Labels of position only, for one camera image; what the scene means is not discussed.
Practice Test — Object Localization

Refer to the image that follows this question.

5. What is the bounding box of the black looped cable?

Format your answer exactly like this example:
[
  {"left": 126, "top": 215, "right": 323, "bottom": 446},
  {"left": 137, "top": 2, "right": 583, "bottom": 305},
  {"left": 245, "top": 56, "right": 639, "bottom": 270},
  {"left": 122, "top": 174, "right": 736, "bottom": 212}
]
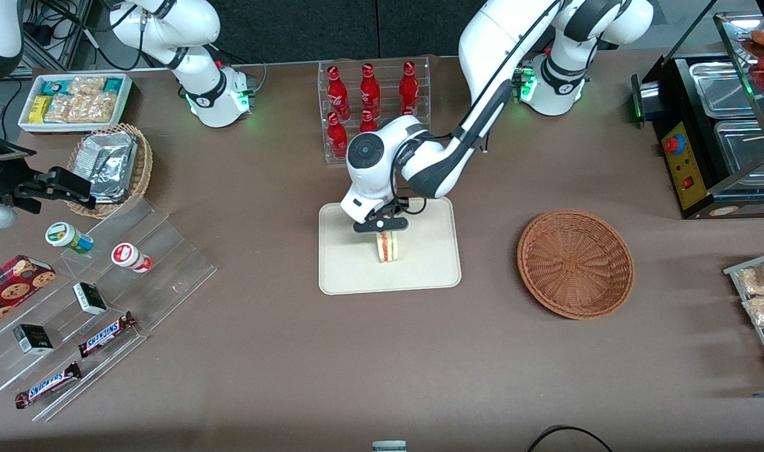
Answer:
[{"left": 525, "top": 425, "right": 615, "bottom": 452}]

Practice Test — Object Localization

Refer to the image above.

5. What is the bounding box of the clear bag of nuts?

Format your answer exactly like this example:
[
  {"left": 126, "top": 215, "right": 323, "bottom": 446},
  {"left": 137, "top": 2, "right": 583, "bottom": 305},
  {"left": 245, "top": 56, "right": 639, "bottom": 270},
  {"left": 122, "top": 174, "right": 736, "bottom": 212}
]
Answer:
[
  {"left": 68, "top": 76, "right": 107, "bottom": 97},
  {"left": 45, "top": 93, "right": 117, "bottom": 124}
]

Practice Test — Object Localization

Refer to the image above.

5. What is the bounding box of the white rectangular snack bin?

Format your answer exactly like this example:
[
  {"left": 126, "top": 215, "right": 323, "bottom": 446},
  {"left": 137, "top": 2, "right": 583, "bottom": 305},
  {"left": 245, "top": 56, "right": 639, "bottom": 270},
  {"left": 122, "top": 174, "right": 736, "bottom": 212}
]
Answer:
[{"left": 18, "top": 73, "right": 134, "bottom": 134}]

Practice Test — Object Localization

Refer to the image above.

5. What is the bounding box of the clear acrylic bottle rack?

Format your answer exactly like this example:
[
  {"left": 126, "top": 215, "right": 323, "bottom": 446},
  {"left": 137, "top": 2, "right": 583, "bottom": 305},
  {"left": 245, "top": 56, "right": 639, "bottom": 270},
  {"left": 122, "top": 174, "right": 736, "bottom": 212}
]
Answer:
[{"left": 318, "top": 56, "right": 432, "bottom": 164}]

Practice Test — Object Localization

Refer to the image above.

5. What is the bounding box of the green lidded white cup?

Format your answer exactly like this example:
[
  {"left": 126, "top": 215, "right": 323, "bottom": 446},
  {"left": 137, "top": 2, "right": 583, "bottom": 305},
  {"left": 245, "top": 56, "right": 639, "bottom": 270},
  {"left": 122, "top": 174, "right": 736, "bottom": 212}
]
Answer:
[{"left": 45, "top": 222, "right": 95, "bottom": 256}]

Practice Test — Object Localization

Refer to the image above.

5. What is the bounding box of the red cookie box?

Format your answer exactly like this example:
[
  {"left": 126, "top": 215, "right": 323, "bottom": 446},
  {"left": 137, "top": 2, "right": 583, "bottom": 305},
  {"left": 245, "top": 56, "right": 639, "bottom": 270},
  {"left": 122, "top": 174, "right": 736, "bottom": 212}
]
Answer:
[{"left": 0, "top": 254, "right": 58, "bottom": 334}]

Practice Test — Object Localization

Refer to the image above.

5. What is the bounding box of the brown round wicker basket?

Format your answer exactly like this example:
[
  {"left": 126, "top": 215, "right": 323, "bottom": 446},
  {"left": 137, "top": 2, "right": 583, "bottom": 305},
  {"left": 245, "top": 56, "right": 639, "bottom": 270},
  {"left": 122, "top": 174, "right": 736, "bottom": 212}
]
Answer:
[{"left": 517, "top": 209, "right": 635, "bottom": 320}]

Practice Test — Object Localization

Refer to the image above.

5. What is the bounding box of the clear acrylic stepped stand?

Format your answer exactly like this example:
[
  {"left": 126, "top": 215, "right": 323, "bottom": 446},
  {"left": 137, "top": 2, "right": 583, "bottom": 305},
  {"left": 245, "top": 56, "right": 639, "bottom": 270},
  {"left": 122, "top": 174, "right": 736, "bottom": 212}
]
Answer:
[{"left": 0, "top": 198, "right": 218, "bottom": 423}]

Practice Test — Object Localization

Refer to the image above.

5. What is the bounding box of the steel warmer pan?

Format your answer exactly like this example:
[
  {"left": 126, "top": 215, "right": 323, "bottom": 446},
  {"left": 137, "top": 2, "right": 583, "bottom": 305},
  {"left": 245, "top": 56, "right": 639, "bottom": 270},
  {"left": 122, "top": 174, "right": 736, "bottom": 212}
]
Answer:
[
  {"left": 713, "top": 119, "right": 764, "bottom": 184},
  {"left": 688, "top": 61, "right": 764, "bottom": 119}
]

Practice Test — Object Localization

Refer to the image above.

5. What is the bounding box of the light wicker basket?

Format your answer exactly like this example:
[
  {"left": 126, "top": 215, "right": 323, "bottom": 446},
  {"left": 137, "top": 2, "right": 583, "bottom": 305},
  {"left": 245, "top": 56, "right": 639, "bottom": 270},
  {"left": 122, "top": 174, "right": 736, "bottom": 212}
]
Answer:
[{"left": 65, "top": 123, "right": 154, "bottom": 220}]

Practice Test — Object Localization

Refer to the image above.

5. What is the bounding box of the small black box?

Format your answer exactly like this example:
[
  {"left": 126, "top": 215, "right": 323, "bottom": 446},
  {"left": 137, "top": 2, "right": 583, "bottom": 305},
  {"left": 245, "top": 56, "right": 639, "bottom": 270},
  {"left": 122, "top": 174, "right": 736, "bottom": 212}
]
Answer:
[
  {"left": 13, "top": 323, "right": 55, "bottom": 356},
  {"left": 72, "top": 282, "right": 109, "bottom": 316}
]

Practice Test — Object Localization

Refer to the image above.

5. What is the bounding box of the aluminium frame with cables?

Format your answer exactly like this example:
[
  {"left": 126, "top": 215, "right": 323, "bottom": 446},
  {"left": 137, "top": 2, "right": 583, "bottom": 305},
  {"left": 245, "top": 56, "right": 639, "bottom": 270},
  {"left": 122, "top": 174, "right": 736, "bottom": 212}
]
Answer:
[{"left": 21, "top": 0, "right": 109, "bottom": 73}]

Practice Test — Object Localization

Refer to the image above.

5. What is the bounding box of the snickers chocolate bar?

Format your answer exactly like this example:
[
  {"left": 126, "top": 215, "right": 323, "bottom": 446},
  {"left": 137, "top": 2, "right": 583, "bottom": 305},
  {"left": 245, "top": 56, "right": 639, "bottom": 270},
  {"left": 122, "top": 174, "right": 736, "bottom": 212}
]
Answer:
[
  {"left": 14, "top": 361, "right": 83, "bottom": 410},
  {"left": 77, "top": 311, "right": 138, "bottom": 359}
]

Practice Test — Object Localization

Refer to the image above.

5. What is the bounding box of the red lidded white cup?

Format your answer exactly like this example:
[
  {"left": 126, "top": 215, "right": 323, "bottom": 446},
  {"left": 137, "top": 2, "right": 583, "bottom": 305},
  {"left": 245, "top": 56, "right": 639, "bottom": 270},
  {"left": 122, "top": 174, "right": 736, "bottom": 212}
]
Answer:
[{"left": 110, "top": 242, "right": 154, "bottom": 274}]

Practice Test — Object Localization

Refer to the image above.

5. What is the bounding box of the cream plastic tray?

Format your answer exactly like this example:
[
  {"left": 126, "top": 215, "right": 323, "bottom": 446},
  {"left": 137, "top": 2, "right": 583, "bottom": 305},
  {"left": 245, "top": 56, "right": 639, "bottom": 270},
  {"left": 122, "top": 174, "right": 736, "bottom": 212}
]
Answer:
[{"left": 318, "top": 196, "right": 462, "bottom": 296}]

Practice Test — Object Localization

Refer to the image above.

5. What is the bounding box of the silver foil package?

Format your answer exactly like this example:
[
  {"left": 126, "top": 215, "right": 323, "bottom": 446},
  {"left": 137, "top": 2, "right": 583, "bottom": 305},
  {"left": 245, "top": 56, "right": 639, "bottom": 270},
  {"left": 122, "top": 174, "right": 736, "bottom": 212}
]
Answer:
[
  {"left": 74, "top": 131, "right": 138, "bottom": 184},
  {"left": 90, "top": 178, "right": 133, "bottom": 204}
]

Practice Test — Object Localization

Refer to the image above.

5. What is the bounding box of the black food warmer cabinet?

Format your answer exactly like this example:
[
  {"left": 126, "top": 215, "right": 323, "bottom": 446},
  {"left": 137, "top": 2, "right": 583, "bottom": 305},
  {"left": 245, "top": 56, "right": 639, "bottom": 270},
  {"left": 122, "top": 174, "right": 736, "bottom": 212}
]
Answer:
[{"left": 631, "top": 11, "right": 764, "bottom": 220}]

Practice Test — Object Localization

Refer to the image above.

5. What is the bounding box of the triangular sandwich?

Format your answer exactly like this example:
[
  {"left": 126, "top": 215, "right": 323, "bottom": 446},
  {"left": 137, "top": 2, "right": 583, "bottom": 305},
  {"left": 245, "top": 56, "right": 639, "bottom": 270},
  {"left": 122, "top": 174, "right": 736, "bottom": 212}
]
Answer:
[{"left": 375, "top": 230, "right": 403, "bottom": 264}]

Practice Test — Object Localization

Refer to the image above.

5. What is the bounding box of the tray of packaged snacks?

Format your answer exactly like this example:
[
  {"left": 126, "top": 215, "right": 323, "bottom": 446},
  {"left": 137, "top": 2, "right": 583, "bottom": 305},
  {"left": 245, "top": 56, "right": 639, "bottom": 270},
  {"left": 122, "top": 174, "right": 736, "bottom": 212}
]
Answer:
[{"left": 723, "top": 249, "right": 764, "bottom": 384}]

